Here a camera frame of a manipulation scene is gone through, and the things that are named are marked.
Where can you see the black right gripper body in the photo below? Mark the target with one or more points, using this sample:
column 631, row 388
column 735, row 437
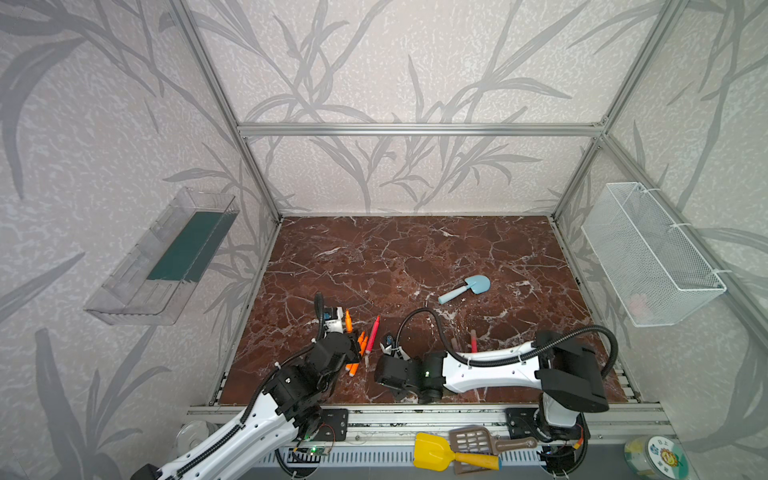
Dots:
column 381, row 368

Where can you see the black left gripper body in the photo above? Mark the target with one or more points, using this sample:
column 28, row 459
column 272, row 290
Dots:
column 339, row 342

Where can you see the short orange highlighter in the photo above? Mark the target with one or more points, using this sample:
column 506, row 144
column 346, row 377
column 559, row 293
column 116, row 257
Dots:
column 362, row 340
column 353, row 368

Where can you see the magenta marker pen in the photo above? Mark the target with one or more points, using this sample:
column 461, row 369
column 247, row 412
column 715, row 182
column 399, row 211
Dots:
column 373, row 334

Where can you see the orange marker pen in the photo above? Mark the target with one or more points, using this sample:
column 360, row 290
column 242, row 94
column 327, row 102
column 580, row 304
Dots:
column 348, row 322

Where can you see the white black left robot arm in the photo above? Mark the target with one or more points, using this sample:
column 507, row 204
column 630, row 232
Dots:
column 284, row 407

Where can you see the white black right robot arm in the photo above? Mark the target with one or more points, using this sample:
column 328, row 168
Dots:
column 567, row 369

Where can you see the yellow toy shovel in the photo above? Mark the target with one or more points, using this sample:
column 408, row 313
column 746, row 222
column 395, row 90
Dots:
column 432, row 452

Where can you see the brown toy spatula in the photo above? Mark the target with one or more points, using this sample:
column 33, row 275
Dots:
column 477, row 439

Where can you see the light blue toy shovel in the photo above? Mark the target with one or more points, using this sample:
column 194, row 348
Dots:
column 477, row 284

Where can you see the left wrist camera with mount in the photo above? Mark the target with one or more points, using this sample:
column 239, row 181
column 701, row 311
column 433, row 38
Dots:
column 334, row 320

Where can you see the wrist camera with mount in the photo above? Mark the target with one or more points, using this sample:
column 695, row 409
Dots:
column 334, row 320
column 389, row 345

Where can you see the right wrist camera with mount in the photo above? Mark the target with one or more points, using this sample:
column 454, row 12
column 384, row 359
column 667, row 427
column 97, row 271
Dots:
column 389, row 345

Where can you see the aluminium cage frame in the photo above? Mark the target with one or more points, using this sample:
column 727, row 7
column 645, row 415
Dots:
column 405, row 144

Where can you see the green circuit board with wires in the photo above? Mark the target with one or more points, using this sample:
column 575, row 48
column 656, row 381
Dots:
column 309, row 453

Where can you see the clear plastic wall tray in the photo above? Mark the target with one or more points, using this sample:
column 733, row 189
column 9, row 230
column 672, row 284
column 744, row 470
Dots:
column 156, row 279

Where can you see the white wire mesh basket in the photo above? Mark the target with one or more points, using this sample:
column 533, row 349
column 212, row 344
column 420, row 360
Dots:
column 658, row 274

